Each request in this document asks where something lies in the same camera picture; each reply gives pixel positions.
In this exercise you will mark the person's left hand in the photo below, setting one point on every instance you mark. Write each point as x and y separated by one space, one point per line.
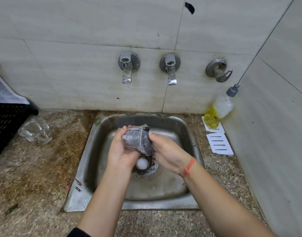
120 155

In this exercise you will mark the person's right hand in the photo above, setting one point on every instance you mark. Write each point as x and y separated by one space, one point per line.
170 153

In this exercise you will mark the clear glass cup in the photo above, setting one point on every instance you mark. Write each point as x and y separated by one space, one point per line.
34 130
133 140

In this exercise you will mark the dark speckled sponge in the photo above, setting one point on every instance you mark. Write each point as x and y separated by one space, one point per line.
148 143

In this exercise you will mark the yellow dish soap bottle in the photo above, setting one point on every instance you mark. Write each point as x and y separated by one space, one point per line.
211 118

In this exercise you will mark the black dish rack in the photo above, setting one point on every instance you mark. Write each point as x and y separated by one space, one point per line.
8 123

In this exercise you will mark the person's left forearm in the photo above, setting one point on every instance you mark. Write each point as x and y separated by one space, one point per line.
104 202

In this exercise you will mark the person's right forearm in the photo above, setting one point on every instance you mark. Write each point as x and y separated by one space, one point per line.
225 204

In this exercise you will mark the stainless steel sink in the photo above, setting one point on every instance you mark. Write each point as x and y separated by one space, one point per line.
183 135

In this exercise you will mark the orange wrist thread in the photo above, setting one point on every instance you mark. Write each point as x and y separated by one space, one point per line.
189 167

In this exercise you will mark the metal sink drain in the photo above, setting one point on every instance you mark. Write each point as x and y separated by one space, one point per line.
144 166

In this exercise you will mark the white drip tray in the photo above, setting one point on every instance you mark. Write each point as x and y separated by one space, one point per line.
5 93

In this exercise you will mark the black tape piece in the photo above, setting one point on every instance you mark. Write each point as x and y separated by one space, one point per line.
189 8

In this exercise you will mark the chrome wall tap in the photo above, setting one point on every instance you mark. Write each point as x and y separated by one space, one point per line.
170 63
128 61

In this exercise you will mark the grey wall valve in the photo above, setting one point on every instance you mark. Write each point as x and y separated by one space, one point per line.
216 67

